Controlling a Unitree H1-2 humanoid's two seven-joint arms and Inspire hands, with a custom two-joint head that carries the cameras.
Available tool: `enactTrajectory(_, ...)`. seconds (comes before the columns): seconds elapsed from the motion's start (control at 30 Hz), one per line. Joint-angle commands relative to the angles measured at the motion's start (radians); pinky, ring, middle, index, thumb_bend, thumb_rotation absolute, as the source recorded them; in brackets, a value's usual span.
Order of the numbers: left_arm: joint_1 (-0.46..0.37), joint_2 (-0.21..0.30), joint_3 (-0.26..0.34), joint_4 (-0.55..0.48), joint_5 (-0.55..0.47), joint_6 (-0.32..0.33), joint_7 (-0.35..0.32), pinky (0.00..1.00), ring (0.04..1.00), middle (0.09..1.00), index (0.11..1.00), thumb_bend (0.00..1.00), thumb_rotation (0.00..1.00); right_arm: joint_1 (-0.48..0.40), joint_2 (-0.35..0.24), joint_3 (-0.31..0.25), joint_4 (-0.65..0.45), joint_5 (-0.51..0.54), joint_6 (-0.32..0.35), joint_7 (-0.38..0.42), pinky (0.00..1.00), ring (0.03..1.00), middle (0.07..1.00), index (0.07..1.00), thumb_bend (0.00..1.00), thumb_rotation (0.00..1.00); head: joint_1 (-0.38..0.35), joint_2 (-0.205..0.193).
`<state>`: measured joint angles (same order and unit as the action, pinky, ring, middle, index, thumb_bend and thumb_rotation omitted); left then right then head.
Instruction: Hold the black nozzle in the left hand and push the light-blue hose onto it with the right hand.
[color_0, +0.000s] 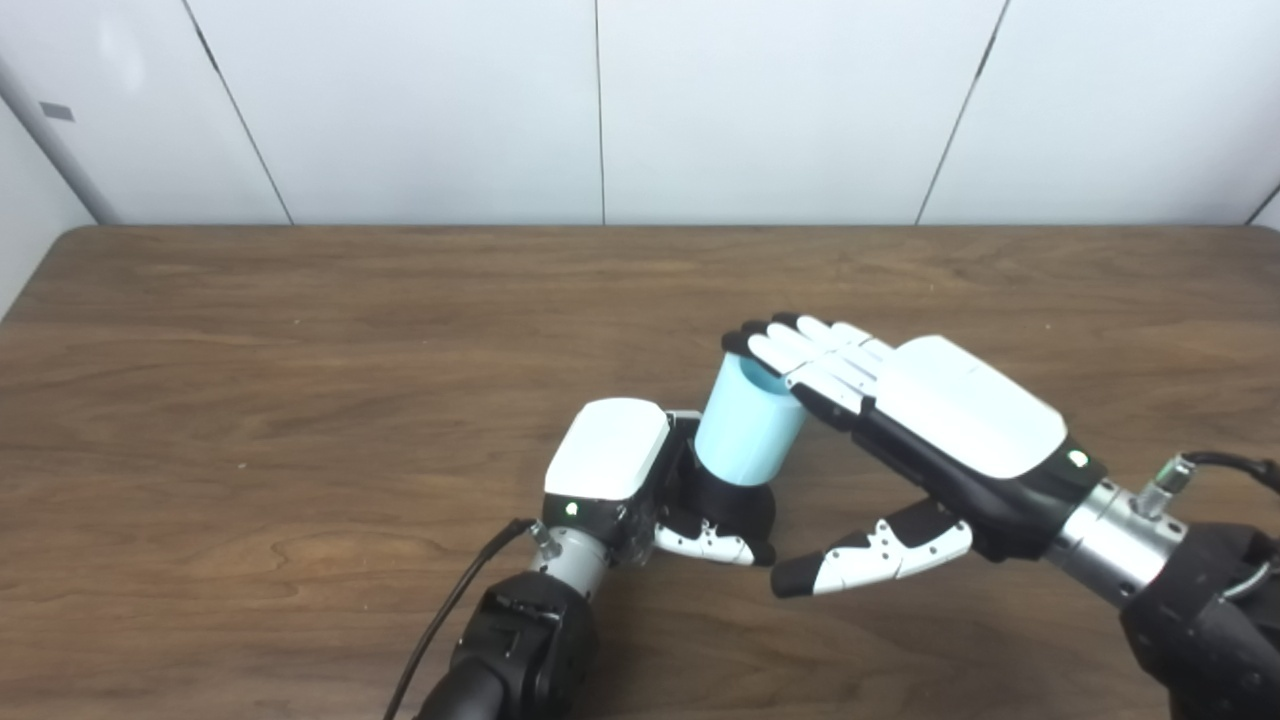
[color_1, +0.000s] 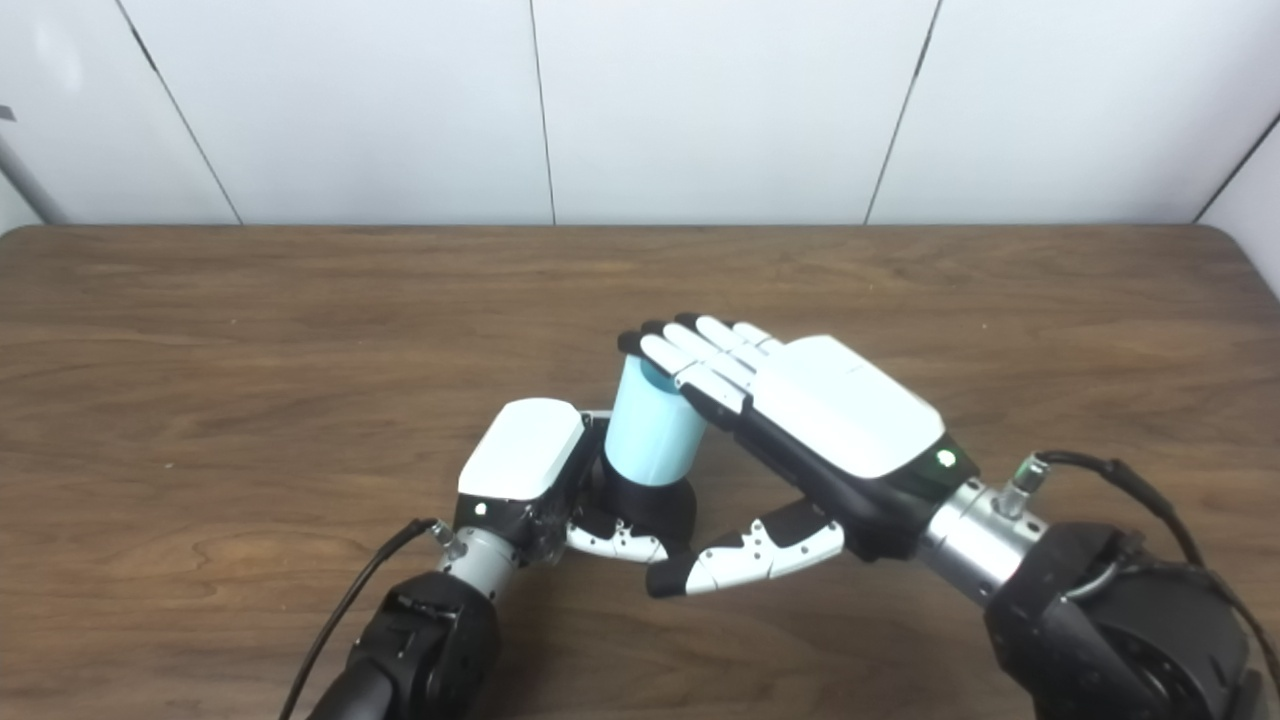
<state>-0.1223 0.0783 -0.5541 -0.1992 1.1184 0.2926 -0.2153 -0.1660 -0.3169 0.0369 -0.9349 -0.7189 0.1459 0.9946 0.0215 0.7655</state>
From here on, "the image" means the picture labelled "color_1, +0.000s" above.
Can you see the white and black left hand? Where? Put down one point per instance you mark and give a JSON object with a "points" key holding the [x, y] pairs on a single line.
{"points": [[520, 450]]}

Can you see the white and black right hand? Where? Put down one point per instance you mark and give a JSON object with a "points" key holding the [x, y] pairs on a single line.
{"points": [[850, 410]]}

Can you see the light blue cylinder cup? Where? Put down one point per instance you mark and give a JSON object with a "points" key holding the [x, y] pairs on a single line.
{"points": [[650, 435]]}

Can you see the black funnel-shaped nozzle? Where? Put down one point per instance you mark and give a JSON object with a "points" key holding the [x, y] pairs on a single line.
{"points": [[650, 510]]}

